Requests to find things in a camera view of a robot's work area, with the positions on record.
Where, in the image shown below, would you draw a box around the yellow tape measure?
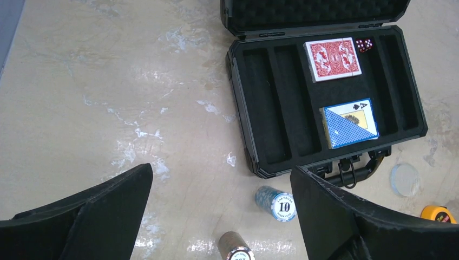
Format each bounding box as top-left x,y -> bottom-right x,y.
421,205 -> 457,224

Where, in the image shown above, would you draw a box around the clear round disc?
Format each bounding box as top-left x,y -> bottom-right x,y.
389,163 -> 421,197

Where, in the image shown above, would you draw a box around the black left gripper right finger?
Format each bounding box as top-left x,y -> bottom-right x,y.
290,167 -> 458,259

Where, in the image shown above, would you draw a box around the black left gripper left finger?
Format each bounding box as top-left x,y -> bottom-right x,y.
1,163 -> 153,259

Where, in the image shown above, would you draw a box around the red dice in case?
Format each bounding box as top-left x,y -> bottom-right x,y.
355,38 -> 373,53

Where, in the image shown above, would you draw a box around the red playing card deck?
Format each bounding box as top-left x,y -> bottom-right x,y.
303,37 -> 362,83

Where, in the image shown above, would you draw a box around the black poker set case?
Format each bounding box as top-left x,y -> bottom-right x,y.
220,1 -> 428,187

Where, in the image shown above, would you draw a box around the blue playing card deck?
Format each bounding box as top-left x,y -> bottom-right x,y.
319,98 -> 379,150

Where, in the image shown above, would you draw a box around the blue poker chip stack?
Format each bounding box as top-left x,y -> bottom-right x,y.
254,186 -> 297,222

